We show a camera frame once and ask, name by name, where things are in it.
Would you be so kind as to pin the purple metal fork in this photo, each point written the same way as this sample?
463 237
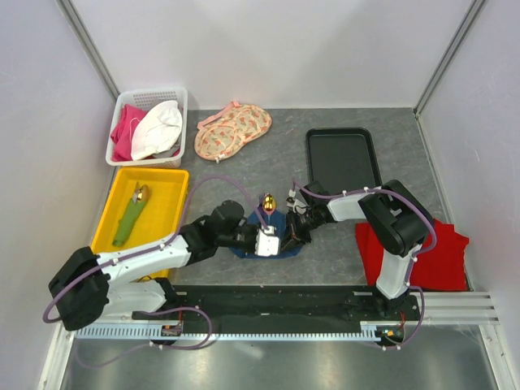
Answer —
261 198

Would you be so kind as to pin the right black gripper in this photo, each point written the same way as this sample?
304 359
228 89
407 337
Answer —
295 237

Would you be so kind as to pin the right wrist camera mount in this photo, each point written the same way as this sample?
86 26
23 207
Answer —
295 205

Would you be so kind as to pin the yellow plastic bin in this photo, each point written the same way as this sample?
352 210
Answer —
142 211

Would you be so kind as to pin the pink cloth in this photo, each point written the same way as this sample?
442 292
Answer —
123 131

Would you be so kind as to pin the black plastic tray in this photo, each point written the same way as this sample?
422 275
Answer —
342 159

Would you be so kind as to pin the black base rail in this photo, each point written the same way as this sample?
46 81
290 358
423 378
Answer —
348 302

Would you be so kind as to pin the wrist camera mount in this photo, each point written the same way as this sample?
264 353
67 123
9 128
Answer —
295 205
267 242

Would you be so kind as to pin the blue paper napkin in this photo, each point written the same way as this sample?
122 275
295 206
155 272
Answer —
276 220

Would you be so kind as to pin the red folded cloth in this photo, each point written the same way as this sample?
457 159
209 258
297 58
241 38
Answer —
441 269

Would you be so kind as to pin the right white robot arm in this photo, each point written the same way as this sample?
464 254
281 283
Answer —
399 221

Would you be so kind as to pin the white perforated basket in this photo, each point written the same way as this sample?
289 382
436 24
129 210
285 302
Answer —
145 100

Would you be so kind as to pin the white cloth cap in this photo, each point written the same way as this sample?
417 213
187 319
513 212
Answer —
158 133

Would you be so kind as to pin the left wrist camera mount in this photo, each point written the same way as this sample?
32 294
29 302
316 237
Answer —
267 242

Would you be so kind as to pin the green handled tool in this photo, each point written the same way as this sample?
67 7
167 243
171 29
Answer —
133 210

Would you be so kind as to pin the iridescent gold spoon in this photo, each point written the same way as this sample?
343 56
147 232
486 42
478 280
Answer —
269 204

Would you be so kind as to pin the patterned peach oven mitt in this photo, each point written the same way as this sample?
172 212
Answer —
224 134

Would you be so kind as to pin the white toothed cable duct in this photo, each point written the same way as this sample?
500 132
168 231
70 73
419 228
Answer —
160 332

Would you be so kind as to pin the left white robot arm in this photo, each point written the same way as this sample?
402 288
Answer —
80 289

